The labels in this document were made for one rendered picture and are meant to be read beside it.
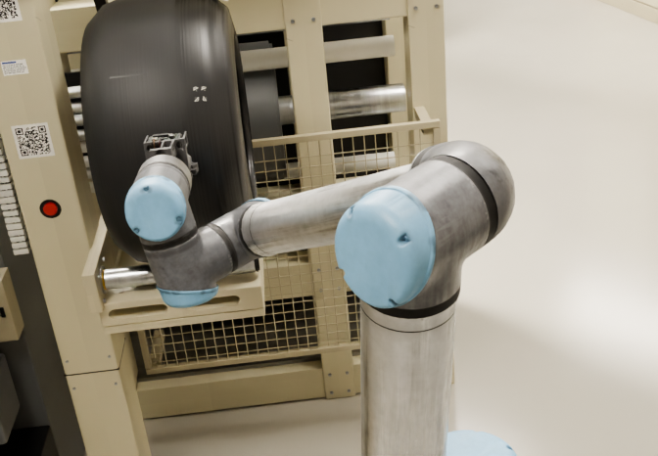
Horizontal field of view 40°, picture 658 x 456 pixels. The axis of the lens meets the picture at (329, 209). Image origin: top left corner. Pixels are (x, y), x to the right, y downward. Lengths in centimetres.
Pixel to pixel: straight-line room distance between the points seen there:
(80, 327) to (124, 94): 66
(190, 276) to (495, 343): 196
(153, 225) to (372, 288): 51
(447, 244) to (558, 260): 280
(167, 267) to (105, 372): 87
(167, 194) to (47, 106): 64
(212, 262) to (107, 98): 47
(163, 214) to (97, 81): 48
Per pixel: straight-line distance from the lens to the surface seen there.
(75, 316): 218
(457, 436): 149
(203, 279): 144
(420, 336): 100
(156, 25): 183
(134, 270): 202
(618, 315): 343
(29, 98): 196
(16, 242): 214
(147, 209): 138
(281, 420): 297
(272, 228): 137
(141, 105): 175
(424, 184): 95
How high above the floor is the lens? 189
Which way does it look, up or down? 27 degrees down
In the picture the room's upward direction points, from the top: 6 degrees counter-clockwise
